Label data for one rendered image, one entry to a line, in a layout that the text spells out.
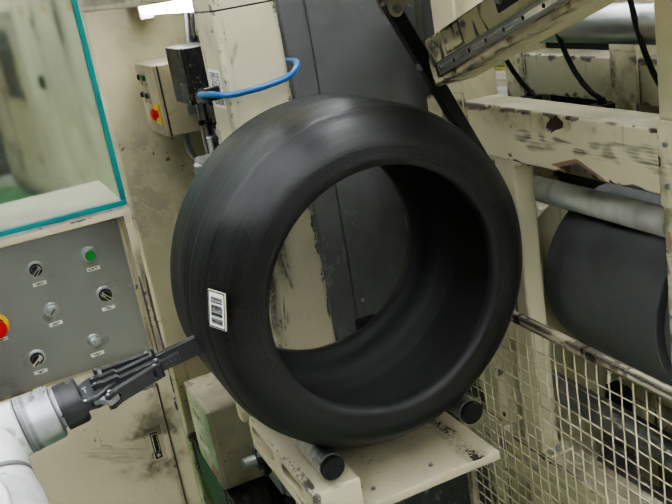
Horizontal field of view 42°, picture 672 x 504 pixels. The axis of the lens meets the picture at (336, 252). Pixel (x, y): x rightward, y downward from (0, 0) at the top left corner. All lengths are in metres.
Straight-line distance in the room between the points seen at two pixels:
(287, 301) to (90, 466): 0.66
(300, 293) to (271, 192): 0.52
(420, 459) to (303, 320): 0.38
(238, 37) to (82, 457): 1.04
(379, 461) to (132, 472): 0.72
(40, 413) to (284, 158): 0.53
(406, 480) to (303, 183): 0.61
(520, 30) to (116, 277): 1.08
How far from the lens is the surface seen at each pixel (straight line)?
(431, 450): 1.73
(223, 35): 1.69
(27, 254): 2.05
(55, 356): 2.12
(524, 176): 1.96
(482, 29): 1.61
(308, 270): 1.81
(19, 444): 1.43
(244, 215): 1.34
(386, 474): 1.68
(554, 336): 1.68
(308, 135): 1.37
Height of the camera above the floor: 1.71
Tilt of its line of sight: 18 degrees down
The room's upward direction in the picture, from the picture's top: 10 degrees counter-clockwise
